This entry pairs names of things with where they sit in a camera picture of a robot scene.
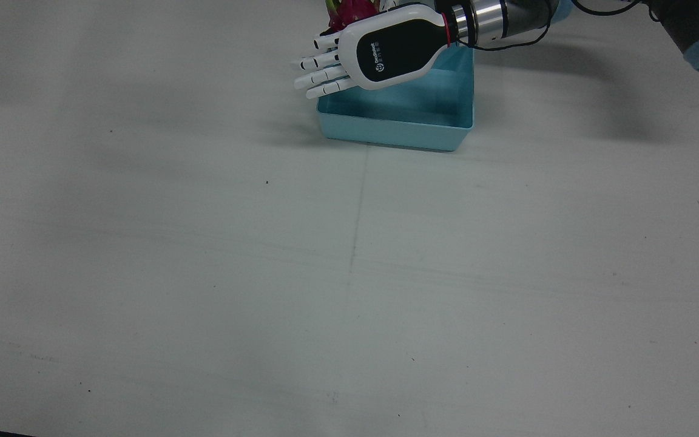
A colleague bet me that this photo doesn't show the pink dragon fruit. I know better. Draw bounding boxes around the pink dragon fruit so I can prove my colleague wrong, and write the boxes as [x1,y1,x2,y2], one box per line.
[324,0,382,33]

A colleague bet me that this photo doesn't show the light blue plastic bin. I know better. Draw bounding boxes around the light blue plastic bin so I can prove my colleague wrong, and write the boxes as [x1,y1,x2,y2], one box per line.
[316,45,475,152]

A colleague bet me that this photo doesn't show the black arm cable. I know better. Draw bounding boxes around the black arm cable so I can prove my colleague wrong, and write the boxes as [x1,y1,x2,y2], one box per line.
[458,0,650,53]

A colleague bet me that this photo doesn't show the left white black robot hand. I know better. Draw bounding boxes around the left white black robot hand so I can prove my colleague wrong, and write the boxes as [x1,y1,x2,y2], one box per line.
[291,0,453,100]

